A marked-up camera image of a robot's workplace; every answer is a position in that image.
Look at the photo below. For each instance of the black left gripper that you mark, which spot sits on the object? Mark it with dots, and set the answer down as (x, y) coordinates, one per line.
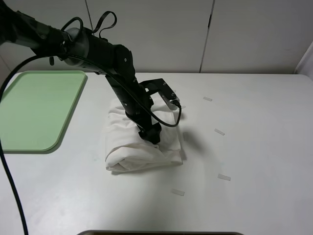
(137, 102)

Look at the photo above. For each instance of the white short sleeve t-shirt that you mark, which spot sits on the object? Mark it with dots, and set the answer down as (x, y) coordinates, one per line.
(125, 151)

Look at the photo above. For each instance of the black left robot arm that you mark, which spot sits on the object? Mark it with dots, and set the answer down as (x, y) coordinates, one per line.
(85, 48)

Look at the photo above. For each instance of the green plastic tray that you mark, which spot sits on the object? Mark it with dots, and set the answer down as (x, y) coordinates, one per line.
(36, 109)

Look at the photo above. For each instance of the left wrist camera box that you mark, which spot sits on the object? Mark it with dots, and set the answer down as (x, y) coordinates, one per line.
(169, 96)

